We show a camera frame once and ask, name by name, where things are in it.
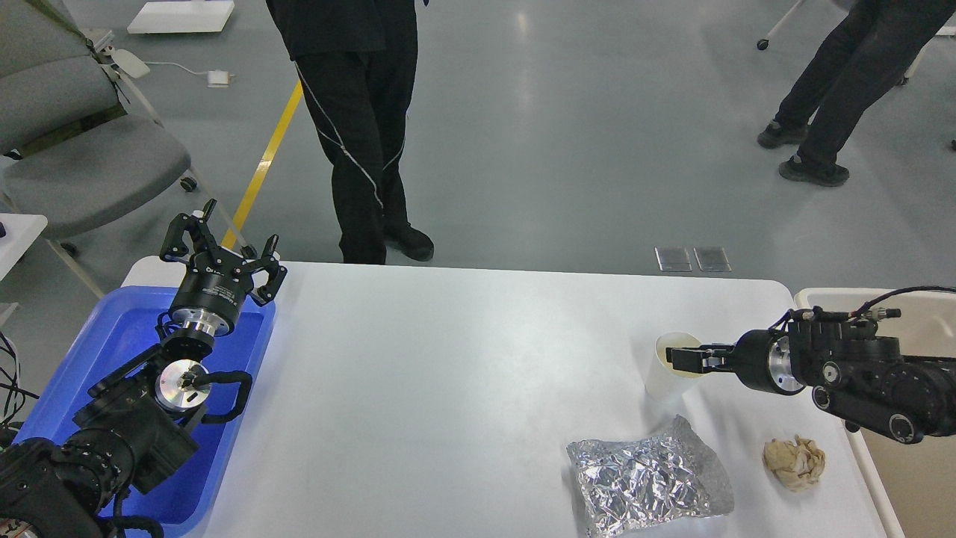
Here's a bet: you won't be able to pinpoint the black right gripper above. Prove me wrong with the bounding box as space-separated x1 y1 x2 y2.
666 330 806 396

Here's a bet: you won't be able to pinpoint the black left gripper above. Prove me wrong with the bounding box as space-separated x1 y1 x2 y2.
160 199 288 336

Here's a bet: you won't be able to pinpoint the white paper cup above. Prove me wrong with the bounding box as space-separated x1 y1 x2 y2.
643 333 704 404

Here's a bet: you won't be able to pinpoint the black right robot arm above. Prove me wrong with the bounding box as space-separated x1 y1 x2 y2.
665 286 955 444

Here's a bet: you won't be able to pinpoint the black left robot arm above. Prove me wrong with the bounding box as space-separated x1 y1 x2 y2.
1 199 287 537

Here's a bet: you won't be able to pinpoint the right metal floor plate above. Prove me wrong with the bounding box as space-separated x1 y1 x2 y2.
693 247 732 273

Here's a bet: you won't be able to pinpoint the metal floor plate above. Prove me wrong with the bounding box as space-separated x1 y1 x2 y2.
693 247 732 273
654 247 694 273

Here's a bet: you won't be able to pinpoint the left metal floor plate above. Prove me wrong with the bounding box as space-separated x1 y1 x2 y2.
654 247 694 273

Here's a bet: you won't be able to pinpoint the blue plastic bin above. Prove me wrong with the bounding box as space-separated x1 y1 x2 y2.
15 286 276 537

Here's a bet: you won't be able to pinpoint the crumpled brown paper ball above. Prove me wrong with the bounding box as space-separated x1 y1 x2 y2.
763 435 826 492

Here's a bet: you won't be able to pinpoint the silver foil bag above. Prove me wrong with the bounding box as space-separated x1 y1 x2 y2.
565 415 736 537

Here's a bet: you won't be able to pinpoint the grey office chair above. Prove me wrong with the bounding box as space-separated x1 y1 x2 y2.
0 0 202 300

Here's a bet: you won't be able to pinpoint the white side table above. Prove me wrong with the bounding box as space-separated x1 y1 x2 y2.
1 212 48 279

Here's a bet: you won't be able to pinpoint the person in black clothes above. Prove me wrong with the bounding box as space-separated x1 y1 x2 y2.
266 1 434 265

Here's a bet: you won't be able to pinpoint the white flat floor box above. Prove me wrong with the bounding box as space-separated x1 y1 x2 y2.
127 1 235 34

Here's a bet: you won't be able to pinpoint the beige plastic bin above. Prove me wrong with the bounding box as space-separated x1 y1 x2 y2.
794 288 956 538

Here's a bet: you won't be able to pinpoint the white rolling chair base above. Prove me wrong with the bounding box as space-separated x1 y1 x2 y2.
756 1 955 87

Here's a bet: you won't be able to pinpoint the white power adapter with cable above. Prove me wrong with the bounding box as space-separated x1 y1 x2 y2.
146 61 235 88

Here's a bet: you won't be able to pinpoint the black cables at left edge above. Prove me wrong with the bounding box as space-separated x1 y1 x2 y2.
0 329 38 442

